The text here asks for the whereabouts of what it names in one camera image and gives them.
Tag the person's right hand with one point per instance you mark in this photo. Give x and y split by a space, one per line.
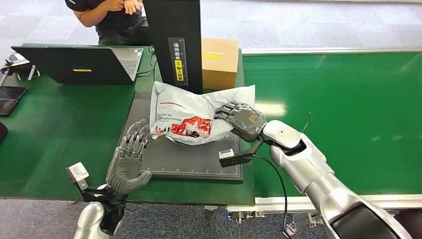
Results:
113 4

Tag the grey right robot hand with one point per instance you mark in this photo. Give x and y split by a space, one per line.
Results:
245 120

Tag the person's left hand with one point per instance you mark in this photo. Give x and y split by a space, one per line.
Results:
133 6

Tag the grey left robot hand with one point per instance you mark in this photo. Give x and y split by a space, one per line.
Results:
127 168

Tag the white plastic mailer package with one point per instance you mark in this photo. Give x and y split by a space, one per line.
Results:
184 112

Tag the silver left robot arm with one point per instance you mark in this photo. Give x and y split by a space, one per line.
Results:
89 221

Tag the person's right forearm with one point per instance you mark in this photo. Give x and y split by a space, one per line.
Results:
90 14

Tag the black inbound machine column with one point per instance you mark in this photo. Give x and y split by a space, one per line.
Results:
158 39

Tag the grey machine weighing platform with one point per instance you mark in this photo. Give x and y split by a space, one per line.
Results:
184 158

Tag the brown cardboard delivery box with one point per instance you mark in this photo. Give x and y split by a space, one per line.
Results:
219 62

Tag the green conveyor belt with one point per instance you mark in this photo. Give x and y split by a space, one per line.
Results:
346 99

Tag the grey connector box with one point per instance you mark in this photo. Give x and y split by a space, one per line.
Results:
305 221

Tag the person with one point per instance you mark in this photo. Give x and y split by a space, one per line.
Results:
112 28

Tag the black laptop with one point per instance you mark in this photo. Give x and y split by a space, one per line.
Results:
66 62

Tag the black device on stand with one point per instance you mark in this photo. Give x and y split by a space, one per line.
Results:
19 70

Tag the black rounded object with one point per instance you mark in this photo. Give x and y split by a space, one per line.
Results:
2 132

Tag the black phone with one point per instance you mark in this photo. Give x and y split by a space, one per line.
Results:
6 107

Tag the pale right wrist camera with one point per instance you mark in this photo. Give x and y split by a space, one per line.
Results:
227 155

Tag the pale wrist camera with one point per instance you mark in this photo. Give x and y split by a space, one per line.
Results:
227 155
78 175

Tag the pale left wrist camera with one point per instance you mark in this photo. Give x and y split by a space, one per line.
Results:
78 175

